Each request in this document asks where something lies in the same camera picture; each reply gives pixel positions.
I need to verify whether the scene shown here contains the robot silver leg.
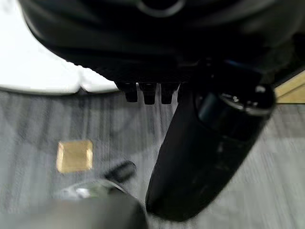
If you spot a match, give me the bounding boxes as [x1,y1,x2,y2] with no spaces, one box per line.
[0,179,150,229]

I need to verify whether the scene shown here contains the white rounded furniture top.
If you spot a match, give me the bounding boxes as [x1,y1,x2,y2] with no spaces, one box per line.
[0,0,120,96]

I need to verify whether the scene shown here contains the light wooden furniture edge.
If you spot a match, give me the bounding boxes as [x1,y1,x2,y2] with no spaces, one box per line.
[274,71,305,104]

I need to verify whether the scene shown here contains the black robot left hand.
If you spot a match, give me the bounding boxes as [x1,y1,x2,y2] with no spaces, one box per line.
[18,0,305,222]

